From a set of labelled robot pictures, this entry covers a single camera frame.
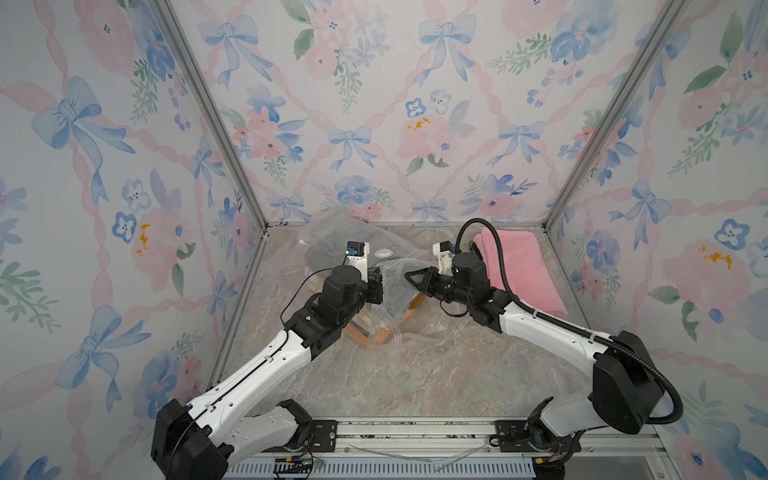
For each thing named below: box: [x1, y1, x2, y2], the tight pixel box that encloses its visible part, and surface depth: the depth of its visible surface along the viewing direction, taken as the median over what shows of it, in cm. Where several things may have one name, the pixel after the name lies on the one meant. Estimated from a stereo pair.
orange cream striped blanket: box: [344, 292, 427, 348], surface depth 81 cm
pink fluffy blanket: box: [472, 229, 568, 319], surface depth 102 cm
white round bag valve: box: [374, 248, 394, 259], surface depth 86 cm
